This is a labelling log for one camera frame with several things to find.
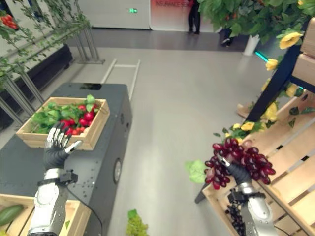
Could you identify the grey metal rack legs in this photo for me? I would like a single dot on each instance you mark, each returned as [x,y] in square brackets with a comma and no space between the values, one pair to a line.
[88,46]

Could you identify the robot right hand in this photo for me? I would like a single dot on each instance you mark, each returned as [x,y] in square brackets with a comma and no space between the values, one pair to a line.
[240,174]

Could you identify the red fruits with green leaves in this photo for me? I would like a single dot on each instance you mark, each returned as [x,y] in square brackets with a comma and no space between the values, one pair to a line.
[85,118]

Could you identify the light wooden box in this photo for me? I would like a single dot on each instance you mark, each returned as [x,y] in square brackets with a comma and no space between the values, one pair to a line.
[305,68]

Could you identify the green cucumber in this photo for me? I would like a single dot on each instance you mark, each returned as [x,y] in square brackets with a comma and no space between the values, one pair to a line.
[9,214]

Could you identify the dark purple grape bunch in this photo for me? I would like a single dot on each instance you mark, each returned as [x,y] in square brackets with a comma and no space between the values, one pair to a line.
[235,218]

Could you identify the green leafy foliage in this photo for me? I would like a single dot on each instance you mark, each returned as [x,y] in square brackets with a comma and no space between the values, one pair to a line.
[248,17]

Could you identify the light green grape leaf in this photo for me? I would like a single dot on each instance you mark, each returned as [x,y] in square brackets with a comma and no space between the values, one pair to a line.
[196,172]

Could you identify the red tomato cluster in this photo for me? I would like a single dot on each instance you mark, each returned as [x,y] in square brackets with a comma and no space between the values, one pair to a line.
[8,21]

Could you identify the green hanging vine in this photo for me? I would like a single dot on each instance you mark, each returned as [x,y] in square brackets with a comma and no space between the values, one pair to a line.
[37,29]

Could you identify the person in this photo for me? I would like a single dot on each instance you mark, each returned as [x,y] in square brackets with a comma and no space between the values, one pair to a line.
[227,37]
[194,17]

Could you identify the small yellow flower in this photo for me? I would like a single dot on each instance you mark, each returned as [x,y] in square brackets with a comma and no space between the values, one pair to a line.
[271,64]
[247,126]
[265,85]
[292,90]
[270,111]

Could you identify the cyan light strip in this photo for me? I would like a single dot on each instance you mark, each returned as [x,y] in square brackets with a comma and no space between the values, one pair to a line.
[262,56]

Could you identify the slatted wooden display stand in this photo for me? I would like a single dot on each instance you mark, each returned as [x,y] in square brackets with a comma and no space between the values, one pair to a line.
[292,157]

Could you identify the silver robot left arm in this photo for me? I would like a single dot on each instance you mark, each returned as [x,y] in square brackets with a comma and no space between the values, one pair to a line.
[48,204]

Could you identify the wooden crate with cucumber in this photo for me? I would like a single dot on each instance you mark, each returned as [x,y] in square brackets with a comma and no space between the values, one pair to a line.
[76,216]

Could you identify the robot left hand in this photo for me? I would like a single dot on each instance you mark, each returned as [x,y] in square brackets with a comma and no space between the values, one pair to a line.
[54,155]

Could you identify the green grape bunch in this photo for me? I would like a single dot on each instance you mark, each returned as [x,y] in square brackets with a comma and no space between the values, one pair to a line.
[135,225]

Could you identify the red and white banner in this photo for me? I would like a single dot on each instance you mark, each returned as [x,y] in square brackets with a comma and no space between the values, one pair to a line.
[172,14]

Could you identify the wooden crate with red fruits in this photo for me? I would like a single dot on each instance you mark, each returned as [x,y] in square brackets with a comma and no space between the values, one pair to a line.
[94,130]

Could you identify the green exit sign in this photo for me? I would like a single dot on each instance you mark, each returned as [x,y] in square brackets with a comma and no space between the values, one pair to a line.
[132,10]

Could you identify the black stand frame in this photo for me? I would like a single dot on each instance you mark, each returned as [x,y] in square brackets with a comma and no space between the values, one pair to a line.
[273,91]

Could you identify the large yellow sunflower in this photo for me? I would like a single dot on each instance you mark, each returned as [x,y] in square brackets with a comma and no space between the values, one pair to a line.
[290,39]

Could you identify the red grape bunch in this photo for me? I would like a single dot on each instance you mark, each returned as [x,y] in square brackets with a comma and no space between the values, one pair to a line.
[253,159]

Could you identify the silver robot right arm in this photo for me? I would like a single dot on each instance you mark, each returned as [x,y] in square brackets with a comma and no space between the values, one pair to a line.
[258,211]

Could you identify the black screen on cart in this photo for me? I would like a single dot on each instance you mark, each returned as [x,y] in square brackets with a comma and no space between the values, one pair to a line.
[90,86]

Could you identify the dark grey wheeled cart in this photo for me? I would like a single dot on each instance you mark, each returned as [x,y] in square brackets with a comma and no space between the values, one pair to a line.
[98,157]

